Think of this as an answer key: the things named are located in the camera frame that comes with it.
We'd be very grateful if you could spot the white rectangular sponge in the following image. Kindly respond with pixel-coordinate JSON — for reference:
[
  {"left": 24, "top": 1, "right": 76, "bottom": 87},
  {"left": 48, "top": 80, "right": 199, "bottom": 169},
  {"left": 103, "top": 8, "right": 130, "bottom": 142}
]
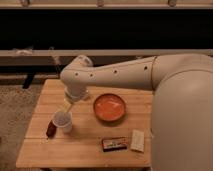
[{"left": 130, "top": 130, "right": 145, "bottom": 152}]

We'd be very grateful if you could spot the dark brown bottle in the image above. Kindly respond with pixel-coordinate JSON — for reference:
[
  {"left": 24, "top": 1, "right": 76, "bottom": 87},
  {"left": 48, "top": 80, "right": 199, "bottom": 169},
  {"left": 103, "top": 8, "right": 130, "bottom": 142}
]
[{"left": 46, "top": 121, "right": 56, "bottom": 138}]

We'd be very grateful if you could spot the long metal rail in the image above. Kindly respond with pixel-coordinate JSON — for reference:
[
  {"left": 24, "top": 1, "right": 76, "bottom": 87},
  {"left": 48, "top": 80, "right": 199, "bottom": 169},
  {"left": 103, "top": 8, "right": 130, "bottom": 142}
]
[{"left": 0, "top": 49, "right": 213, "bottom": 66}]

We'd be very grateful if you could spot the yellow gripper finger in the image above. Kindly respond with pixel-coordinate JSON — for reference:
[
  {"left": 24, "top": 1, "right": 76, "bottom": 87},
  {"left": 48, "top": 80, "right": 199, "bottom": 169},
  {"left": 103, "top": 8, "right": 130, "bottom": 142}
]
[{"left": 62, "top": 101, "right": 73, "bottom": 113}]

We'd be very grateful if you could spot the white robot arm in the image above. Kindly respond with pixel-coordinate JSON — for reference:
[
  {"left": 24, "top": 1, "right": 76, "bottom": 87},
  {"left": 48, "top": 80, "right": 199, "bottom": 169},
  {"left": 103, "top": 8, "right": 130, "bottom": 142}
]
[{"left": 60, "top": 54, "right": 213, "bottom": 171}]

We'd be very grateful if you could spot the translucent plastic cup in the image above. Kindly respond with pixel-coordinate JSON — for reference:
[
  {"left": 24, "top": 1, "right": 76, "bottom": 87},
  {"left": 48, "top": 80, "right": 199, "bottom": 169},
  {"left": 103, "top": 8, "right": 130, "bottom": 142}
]
[{"left": 52, "top": 111, "right": 72, "bottom": 133}]

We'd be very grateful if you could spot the orange ceramic bowl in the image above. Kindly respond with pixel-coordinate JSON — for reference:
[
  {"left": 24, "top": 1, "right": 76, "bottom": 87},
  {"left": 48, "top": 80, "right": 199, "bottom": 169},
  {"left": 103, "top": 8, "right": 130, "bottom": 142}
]
[{"left": 93, "top": 93, "right": 126, "bottom": 122}]

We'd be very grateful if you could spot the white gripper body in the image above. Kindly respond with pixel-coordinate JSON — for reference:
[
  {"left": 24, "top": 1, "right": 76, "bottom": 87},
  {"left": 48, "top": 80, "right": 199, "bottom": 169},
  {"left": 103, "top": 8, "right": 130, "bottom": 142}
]
[{"left": 65, "top": 86, "right": 89, "bottom": 103}]

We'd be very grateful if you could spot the wooden table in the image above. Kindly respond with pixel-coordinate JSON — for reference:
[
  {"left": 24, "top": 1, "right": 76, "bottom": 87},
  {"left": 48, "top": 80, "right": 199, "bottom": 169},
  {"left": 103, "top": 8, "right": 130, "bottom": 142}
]
[{"left": 16, "top": 79, "right": 152, "bottom": 168}]

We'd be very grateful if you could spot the dark snack packet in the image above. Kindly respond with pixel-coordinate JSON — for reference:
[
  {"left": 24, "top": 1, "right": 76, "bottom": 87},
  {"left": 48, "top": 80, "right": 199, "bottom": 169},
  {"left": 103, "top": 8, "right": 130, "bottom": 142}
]
[{"left": 101, "top": 137, "right": 127, "bottom": 152}]

